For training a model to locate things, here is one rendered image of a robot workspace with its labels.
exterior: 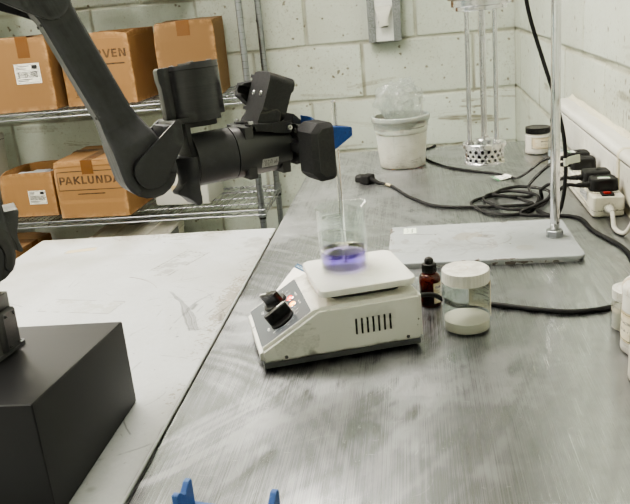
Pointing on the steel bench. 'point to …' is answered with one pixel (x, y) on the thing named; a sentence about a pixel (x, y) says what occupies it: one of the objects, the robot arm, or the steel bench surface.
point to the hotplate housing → (345, 325)
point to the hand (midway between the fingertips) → (324, 135)
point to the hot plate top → (382, 265)
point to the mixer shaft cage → (475, 151)
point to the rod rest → (205, 502)
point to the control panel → (288, 321)
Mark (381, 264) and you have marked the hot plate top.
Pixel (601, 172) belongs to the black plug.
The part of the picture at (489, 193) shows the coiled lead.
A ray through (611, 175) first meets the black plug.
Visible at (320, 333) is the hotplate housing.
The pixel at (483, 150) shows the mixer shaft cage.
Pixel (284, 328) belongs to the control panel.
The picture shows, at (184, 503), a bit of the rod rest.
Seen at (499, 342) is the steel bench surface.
